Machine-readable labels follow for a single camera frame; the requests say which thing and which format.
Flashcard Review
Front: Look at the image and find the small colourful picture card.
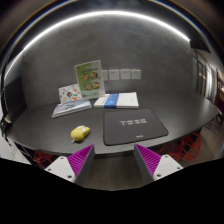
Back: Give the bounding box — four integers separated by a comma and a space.
58, 84, 81, 104

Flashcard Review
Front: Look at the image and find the curved led light strip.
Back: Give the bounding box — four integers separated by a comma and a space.
1, 10, 190, 82

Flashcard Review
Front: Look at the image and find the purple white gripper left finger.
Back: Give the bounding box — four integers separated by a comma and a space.
46, 145, 95, 186

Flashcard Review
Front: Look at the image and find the black mouse pad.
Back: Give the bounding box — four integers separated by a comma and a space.
103, 109, 168, 146

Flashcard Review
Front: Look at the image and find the red wire stool right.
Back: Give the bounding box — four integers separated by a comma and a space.
158, 133, 201, 161

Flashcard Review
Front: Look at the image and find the red wire stool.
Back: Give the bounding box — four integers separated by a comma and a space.
33, 151, 53, 168
158, 133, 201, 161

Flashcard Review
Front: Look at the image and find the red wire stool left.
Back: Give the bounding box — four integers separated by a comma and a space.
33, 151, 53, 168

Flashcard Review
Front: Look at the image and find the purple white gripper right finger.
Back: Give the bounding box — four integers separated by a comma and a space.
134, 144, 182, 185

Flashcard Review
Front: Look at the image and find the white blue flat box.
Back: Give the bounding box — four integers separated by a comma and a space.
94, 92, 139, 109

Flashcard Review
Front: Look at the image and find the green white menu stand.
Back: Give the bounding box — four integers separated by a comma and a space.
75, 60, 105, 99

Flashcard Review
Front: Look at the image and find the white wall socket plate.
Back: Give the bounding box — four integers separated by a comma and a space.
131, 69, 141, 80
109, 69, 119, 80
120, 69, 131, 80
101, 70, 109, 81

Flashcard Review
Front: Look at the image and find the striped grey book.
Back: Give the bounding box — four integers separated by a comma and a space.
52, 100, 92, 118

